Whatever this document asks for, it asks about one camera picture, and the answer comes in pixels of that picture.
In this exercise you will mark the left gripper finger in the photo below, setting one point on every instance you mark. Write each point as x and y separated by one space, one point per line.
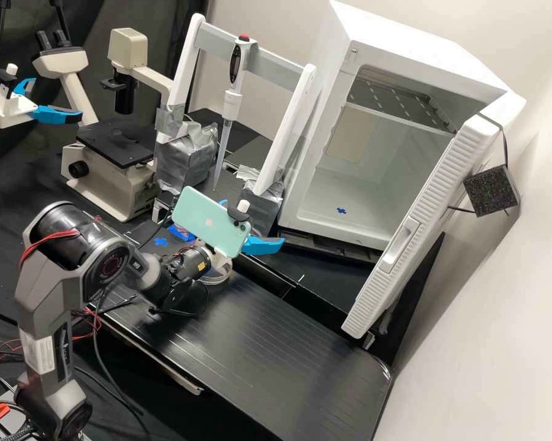
57 116
27 83

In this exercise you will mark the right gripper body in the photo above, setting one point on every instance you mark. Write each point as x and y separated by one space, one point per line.
221 261

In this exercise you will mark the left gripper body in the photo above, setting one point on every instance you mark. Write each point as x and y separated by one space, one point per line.
11 108

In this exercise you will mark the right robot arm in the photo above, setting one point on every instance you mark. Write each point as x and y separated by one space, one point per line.
50 275

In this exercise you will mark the petri dish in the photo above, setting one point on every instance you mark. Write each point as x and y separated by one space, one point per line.
218 278

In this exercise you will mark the incubator door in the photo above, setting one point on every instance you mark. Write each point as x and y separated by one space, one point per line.
422 220

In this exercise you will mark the white incubator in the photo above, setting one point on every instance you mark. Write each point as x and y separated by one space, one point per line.
395 46

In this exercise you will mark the left phone holder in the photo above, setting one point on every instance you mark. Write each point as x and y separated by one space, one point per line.
10 78

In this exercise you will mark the black platform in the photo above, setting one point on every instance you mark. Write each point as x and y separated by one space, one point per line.
266 349
275 271

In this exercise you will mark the blue bottle holder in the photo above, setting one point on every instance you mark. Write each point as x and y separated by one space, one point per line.
182 234

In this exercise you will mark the black tray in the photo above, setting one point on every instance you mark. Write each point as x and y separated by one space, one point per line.
250 149

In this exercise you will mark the cream microscope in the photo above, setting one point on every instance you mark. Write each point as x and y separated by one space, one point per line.
110 170

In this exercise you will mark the white pipette stand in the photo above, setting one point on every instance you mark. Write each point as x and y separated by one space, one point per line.
280 138

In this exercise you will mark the pipette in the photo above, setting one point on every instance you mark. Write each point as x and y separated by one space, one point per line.
235 69

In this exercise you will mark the right wrist camera phone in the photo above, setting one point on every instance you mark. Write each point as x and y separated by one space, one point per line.
207 220

